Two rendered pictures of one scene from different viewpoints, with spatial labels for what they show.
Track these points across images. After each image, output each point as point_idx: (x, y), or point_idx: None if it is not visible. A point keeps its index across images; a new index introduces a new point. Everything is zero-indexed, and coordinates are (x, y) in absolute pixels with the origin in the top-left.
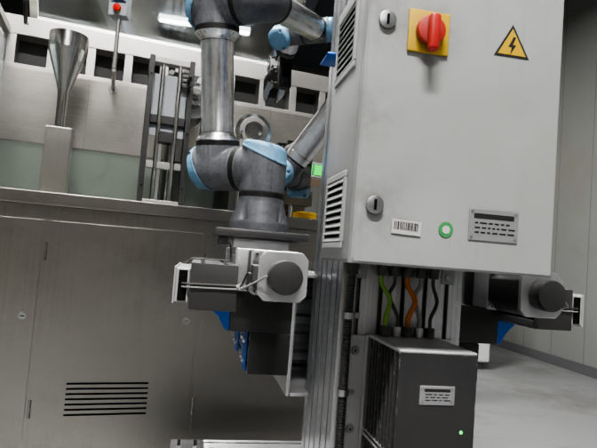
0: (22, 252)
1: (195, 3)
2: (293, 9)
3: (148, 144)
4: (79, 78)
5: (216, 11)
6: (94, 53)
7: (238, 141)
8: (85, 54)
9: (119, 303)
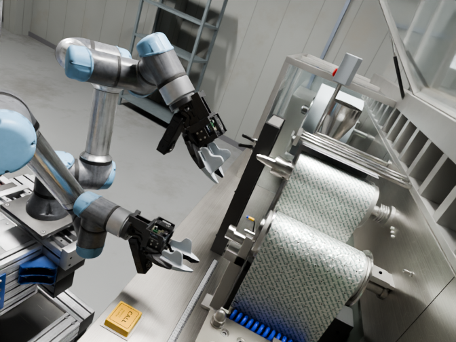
0: None
1: None
2: (60, 54)
3: (362, 230)
4: (385, 148)
5: None
6: (406, 125)
7: (81, 157)
8: (334, 120)
9: None
